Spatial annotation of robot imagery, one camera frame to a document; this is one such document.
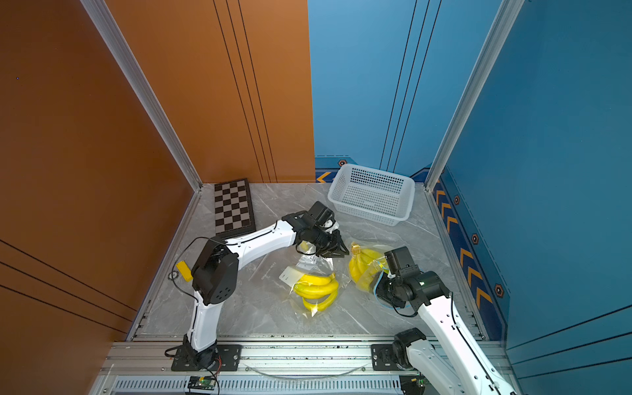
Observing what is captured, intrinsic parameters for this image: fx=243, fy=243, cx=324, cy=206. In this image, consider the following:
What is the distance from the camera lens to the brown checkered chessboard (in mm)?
1030

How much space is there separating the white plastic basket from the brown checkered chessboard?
381 millimetres

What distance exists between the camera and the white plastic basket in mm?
1110
